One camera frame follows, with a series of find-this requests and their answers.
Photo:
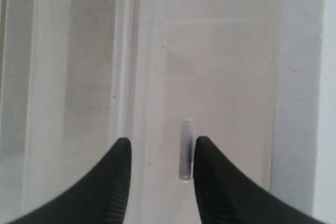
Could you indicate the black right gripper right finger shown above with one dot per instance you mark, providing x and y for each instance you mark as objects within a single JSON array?
[{"x": 226, "y": 195}]

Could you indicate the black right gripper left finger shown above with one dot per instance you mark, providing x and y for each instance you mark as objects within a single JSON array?
[{"x": 101, "y": 196}]

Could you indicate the clear plastic container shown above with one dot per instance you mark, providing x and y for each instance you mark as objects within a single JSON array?
[{"x": 56, "y": 73}]

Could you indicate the white plastic drawer cabinet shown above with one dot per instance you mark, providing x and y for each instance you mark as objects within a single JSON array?
[{"x": 164, "y": 111}]

